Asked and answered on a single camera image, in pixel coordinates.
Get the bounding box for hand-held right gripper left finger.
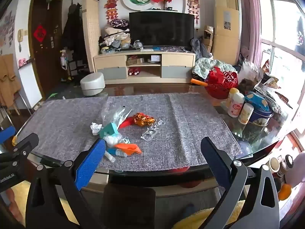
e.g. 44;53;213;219
25;138;108;229

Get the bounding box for brown cardboard box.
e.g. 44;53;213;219
202;25;214;53

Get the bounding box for clear blister pack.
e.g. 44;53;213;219
140;120;165;142

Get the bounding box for white lid jar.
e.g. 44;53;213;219
269;157;282;172

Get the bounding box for flat box on shelf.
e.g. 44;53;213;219
126;57;145;66

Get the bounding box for wall photos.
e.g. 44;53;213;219
0;11;16;50

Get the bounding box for brown wooden door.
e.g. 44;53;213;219
29;0;63;98

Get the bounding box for white paper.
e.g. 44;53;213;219
91;122;103;135

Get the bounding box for red diamond door decoration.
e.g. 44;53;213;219
33;24;47;44

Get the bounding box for small pink white toy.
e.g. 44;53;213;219
59;50;68;71

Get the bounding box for clear plastic bag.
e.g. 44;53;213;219
101;105;132;127

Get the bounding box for white round stool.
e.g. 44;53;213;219
80;73;106;97

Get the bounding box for red white hanging decoration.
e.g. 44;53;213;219
185;0;201;24

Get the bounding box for orange fruit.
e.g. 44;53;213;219
278;184;292;201

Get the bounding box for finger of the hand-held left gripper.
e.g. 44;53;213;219
0;126;17;145
0;133;40;170

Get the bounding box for red plastic wrapper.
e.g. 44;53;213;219
118;116;135;129

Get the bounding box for red cutout basket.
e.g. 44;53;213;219
204;65;239;100

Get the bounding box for green floral cloth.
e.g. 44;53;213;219
192;58;236;79

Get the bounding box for black television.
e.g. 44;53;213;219
129;11;194;48

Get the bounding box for pile of snack bags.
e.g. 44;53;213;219
237;58;292;115

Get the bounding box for dark jar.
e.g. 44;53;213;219
281;155;294;172

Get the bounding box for dark hanging coats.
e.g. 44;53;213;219
62;3;84;53

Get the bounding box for red gold foil wrapper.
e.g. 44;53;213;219
133;112;155;127

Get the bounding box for whiteboard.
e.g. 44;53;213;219
18;62;43;110

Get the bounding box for red fish hanging decoration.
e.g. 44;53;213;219
104;0;121;24

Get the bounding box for orange paper scrap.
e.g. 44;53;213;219
114;143;143;156

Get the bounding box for small white yellow bottle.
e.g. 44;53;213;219
238;103;254;124

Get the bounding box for window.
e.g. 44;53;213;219
254;0;305;134

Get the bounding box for yellow cap white bottle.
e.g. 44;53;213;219
226;87;239;108

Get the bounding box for dark chair back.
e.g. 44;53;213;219
100;184;156;229

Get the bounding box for yellow fluffy cushion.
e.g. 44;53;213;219
173;199;246;229

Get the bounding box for orange tube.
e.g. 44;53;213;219
191;78;207;87

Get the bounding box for grey table mat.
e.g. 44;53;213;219
18;93;242;172

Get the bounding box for beige grey television stand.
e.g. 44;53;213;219
93;49;196;80

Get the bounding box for small clear plastic bottle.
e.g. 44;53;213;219
105;148;128;162

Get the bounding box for blue round tin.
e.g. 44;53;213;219
242;110;274;142

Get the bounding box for pile of clothes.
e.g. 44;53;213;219
99;19;131;53

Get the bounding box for beige rattan screen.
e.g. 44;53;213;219
82;0;102;73

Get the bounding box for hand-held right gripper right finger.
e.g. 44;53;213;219
201;137;280;229

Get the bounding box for pink curtain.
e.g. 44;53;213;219
238;0;262;67

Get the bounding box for pink label white bottle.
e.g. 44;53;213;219
227;93;245;118

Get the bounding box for white tissue wad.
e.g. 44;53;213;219
104;134;130;146

